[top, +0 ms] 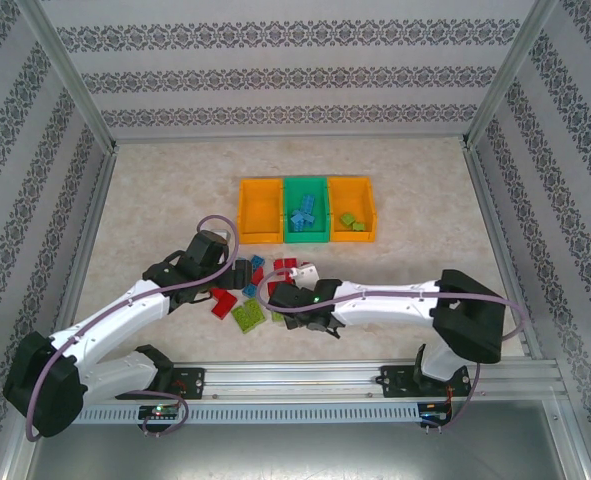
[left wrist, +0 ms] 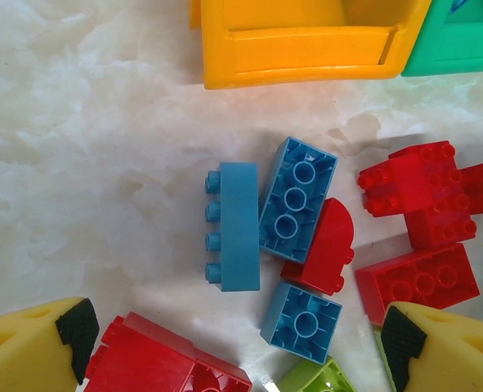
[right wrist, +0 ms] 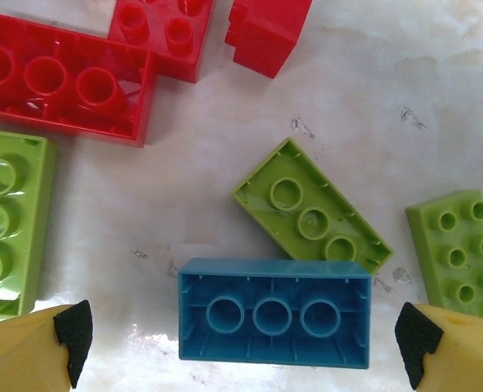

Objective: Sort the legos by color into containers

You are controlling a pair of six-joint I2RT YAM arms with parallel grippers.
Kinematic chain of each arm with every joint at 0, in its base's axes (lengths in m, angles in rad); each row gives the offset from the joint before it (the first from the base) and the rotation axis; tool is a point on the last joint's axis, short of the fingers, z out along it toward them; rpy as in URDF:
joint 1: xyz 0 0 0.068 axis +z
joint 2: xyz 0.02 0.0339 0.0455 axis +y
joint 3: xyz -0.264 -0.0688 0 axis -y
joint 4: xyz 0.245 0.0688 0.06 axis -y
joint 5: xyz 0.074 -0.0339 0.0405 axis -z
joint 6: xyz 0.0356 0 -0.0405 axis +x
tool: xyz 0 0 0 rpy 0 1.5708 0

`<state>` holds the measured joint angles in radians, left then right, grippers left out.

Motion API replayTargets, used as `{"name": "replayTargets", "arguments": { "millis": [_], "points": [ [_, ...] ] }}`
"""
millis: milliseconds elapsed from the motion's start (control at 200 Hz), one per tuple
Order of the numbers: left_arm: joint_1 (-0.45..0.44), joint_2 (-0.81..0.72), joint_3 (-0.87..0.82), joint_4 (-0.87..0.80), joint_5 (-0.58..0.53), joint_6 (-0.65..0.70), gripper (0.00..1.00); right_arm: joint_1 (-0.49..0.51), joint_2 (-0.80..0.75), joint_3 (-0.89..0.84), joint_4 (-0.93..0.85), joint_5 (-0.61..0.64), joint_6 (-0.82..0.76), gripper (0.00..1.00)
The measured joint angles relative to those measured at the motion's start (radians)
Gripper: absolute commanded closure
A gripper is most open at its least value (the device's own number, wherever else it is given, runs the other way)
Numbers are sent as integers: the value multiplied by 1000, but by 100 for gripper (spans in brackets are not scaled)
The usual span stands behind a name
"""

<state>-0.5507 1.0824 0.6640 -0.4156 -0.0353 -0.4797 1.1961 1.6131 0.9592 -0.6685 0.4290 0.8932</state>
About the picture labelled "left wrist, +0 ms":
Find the red curved lego brick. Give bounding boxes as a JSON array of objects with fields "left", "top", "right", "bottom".
[{"left": 280, "top": 198, "right": 356, "bottom": 297}]

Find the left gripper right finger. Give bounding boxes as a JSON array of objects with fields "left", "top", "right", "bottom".
[{"left": 381, "top": 301, "right": 483, "bottom": 392}]

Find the small blue lego brick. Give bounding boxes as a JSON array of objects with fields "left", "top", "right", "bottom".
[{"left": 259, "top": 281, "right": 343, "bottom": 365}]

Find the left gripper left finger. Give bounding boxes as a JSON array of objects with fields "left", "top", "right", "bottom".
[{"left": 0, "top": 296, "right": 101, "bottom": 392}]

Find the green plastic bin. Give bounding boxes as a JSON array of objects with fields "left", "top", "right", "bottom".
[{"left": 400, "top": 0, "right": 483, "bottom": 78}]

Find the green lego brick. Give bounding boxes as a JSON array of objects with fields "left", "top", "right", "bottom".
[{"left": 280, "top": 356, "right": 359, "bottom": 392}]

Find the orange plastic bin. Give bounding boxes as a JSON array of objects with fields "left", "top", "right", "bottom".
[{"left": 189, "top": 0, "right": 432, "bottom": 91}]

